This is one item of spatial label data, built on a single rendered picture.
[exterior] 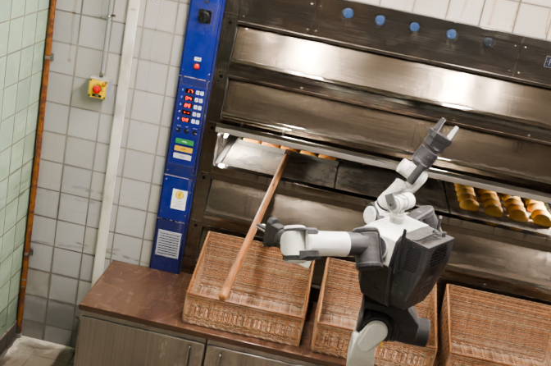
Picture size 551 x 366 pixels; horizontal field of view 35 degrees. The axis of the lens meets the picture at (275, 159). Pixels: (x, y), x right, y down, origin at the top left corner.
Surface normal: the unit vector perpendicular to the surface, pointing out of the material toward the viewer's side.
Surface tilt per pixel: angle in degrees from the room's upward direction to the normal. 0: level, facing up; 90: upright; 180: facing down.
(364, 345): 90
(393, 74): 70
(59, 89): 90
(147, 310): 0
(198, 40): 90
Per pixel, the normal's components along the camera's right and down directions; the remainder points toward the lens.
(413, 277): -0.63, 0.12
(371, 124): -0.05, -0.06
